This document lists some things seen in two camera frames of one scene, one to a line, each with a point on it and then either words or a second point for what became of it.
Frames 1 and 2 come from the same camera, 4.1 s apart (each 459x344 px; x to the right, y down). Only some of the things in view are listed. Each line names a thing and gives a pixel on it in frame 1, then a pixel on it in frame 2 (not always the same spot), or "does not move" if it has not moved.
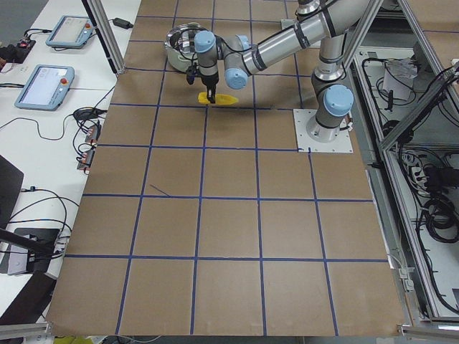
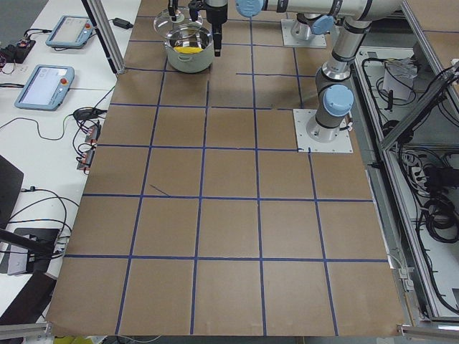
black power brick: x=122 y=23 does not move
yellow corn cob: x=220 y=99 -> x=188 y=49
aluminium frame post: x=98 y=16 does not move
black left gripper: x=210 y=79 -> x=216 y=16
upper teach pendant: x=70 y=31 does not move
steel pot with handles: x=181 y=46 does not move
